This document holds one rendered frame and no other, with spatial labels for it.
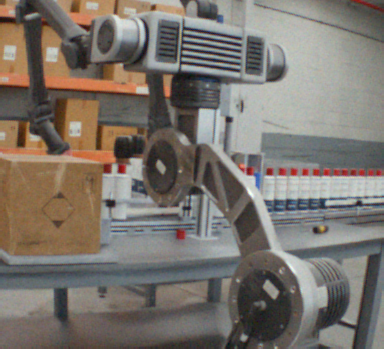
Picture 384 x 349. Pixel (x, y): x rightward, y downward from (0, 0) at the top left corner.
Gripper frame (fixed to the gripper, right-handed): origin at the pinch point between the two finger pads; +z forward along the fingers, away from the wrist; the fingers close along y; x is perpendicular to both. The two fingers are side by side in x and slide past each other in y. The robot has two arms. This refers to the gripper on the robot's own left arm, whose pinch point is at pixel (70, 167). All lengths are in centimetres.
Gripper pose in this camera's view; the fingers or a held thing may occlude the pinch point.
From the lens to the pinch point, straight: 226.5
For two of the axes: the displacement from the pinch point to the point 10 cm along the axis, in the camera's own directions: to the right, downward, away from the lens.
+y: -5.8, -0.8, 8.1
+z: 4.7, 7.8, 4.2
